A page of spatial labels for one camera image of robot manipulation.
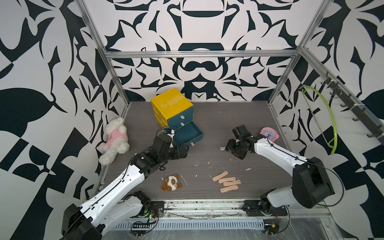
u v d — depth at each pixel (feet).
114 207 1.48
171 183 2.60
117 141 2.84
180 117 2.85
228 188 2.65
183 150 2.21
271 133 3.27
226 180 2.72
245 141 2.10
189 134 3.41
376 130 1.72
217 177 2.73
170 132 2.30
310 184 1.40
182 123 3.08
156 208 2.44
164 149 1.92
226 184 2.66
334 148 2.19
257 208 2.45
